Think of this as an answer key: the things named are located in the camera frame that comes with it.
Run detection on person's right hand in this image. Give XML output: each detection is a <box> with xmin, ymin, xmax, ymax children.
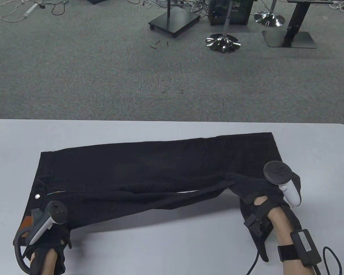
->
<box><xmin>239</xmin><ymin>180</ymin><xmax>288</xmax><ymax>237</ymax></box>

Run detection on person's left hand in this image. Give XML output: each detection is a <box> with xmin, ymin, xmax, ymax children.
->
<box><xmin>26</xmin><ymin>223</ymin><xmax>72</xmax><ymax>272</ymax></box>

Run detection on grey and white controller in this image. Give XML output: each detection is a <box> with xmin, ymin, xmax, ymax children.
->
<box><xmin>263</xmin><ymin>161</ymin><xmax>301</xmax><ymax>207</ymax></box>
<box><xmin>13</xmin><ymin>201</ymin><xmax>68</xmax><ymax>272</ymax></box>

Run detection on black trousers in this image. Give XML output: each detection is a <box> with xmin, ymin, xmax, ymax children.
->
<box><xmin>13</xmin><ymin>132</ymin><xmax>302</xmax><ymax>262</ymax></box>

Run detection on person's right forearm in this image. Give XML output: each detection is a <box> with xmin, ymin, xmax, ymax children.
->
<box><xmin>267</xmin><ymin>207</ymin><xmax>313</xmax><ymax>275</ymax></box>

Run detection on person's left forearm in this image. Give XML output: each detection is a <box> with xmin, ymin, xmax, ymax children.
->
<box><xmin>31</xmin><ymin>248</ymin><xmax>58</xmax><ymax>275</ymax></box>

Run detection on chrome stool base with pole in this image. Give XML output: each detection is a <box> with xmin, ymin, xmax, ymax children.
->
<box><xmin>254</xmin><ymin>0</ymin><xmax>286</xmax><ymax>28</ymax></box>
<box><xmin>205</xmin><ymin>0</ymin><xmax>241</xmax><ymax>54</ymax></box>

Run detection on black flat-base stand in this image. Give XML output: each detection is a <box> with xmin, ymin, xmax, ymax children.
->
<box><xmin>262</xmin><ymin>0</ymin><xmax>334</xmax><ymax>49</ymax></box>

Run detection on black computer tower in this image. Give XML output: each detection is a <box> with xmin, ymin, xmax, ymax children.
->
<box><xmin>208</xmin><ymin>0</ymin><xmax>254</xmax><ymax>26</ymax></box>

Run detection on black wheeled stand base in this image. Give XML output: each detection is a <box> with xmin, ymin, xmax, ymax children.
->
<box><xmin>148</xmin><ymin>0</ymin><xmax>201</xmax><ymax>38</ymax></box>

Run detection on white power strip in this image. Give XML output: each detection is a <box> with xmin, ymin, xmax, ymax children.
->
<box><xmin>23</xmin><ymin>3</ymin><xmax>38</xmax><ymax>17</ymax></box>

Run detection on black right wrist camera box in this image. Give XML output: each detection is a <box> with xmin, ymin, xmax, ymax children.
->
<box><xmin>277</xmin><ymin>229</ymin><xmax>323</xmax><ymax>268</ymax></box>

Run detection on thick black cable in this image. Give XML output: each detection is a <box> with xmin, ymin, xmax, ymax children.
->
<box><xmin>312</xmin><ymin>246</ymin><xmax>344</xmax><ymax>275</ymax></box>

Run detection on white floor cable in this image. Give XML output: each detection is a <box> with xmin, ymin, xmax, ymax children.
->
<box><xmin>0</xmin><ymin>0</ymin><xmax>32</xmax><ymax>22</ymax></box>

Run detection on looped black cable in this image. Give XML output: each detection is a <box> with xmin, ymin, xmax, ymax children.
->
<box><xmin>36</xmin><ymin>0</ymin><xmax>68</xmax><ymax>16</ymax></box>

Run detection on tangle of cables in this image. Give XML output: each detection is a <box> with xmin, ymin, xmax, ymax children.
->
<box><xmin>142</xmin><ymin>0</ymin><xmax>212</xmax><ymax>15</ymax></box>

